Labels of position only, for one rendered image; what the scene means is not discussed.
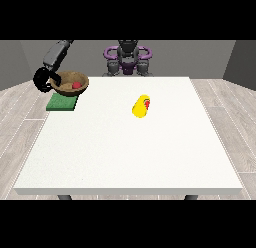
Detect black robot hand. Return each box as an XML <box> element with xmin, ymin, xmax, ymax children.
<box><xmin>32</xmin><ymin>66</ymin><xmax>62</xmax><ymax>94</ymax></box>

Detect brown wooden bowl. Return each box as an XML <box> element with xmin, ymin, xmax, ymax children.
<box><xmin>49</xmin><ymin>70</ymin><xmax>90</xmax><ymax>98</ymax></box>

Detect green square pad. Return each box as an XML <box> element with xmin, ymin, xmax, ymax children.
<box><xmin>45</xmin><ymin>92</ymin><xmax>79</xmax><ymax>112</ymax></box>

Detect yellow cup with melon print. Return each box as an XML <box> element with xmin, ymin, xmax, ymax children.
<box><xmin>131</xmin><ymin>94</ymin><xmax>151</xmax><ymax>119</ymax></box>

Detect grey robot trunk purple rings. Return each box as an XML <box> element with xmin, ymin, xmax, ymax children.
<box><xmin>102</xmin><ymin>40</ymin><xmax>154</xmax><ymax>78</ymax></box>

